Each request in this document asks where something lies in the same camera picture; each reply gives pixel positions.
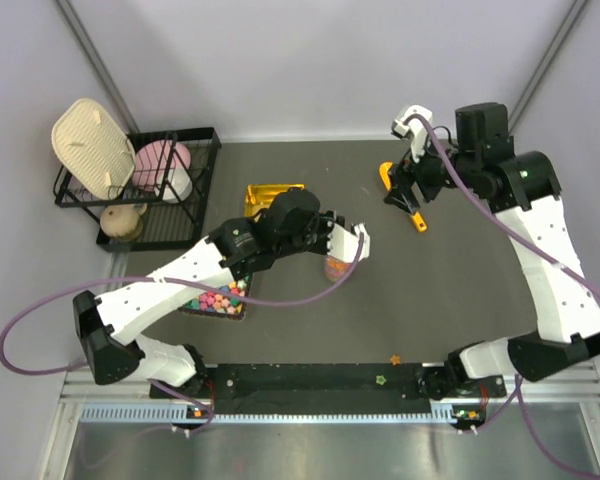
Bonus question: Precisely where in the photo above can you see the beige ribbed tray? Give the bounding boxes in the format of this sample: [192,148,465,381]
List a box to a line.
[51,98,135,200]

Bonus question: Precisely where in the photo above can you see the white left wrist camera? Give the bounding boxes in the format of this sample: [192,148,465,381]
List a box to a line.
[327,223,371,264]

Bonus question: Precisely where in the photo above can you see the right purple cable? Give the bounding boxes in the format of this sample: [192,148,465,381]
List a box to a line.
[404,113,600,476]

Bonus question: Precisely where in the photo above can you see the white cup in rack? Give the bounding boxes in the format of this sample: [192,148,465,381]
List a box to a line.
[154,168,193,204]

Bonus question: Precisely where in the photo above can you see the grey slotted cable duct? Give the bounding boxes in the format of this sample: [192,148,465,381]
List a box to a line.
[80,403,486,426]

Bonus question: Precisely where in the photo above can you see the beige round bowl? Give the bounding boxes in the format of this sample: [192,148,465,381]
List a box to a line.
[100,203,148,242]

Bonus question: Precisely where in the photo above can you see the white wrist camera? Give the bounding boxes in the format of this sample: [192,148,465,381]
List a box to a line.
[391,105,433,163]
[327,223,371,264]

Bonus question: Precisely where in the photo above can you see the orange plastic scoop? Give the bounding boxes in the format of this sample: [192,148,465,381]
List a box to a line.
[379,162,428,233]

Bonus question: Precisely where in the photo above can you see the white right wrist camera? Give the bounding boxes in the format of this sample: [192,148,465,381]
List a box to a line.
[391,105,433,163]

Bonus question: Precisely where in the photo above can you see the green tin translucent star candies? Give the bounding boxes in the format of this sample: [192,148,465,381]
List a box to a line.
[244,184,305,217]

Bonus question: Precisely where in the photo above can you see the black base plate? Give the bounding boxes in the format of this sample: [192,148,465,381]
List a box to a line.
[149,362,509,416]

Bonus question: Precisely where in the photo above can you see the pink bowl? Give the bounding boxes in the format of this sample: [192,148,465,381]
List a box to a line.
[131,140,191,191]

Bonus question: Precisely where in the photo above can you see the tin with opaque star candies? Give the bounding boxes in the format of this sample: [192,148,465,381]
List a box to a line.
[178,276,252,321]

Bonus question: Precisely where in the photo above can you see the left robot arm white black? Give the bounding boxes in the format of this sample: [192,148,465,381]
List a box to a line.
[73,188,366,389]

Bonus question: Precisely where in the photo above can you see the black wire dish rack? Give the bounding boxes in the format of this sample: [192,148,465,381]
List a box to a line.
[53,127,221,253]

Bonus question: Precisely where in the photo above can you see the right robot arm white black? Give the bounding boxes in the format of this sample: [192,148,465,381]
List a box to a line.
[382,102,600,399]

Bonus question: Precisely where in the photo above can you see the aluminium frame rail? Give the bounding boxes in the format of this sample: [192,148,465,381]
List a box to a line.
[41,244,600,479]

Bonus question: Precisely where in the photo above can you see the clear plastic cup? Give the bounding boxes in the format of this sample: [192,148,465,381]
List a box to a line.
[324,256,354,283]

